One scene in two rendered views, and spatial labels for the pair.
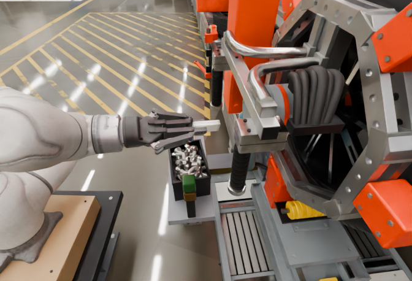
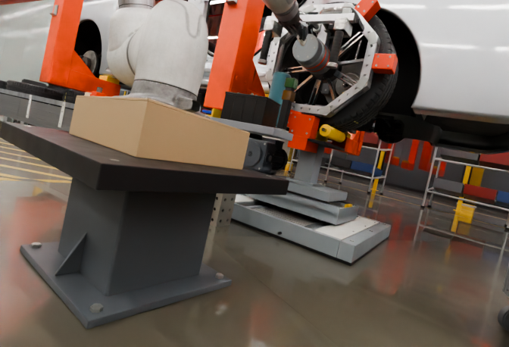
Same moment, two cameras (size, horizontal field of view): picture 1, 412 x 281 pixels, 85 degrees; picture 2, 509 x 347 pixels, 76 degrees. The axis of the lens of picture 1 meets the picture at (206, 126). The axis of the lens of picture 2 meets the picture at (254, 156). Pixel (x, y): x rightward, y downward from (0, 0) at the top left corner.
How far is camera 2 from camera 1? 145 cm
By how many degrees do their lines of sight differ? 61
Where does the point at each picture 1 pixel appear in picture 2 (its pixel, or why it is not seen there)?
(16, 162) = not seen: outside the picture
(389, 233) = (391, 60)
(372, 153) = (372, 41)
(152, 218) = not seen: hidden behind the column
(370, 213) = (381, 63)
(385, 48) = (361, 8)
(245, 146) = (346, 25)
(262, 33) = (251, 44)
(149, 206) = not seen: hidden behind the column
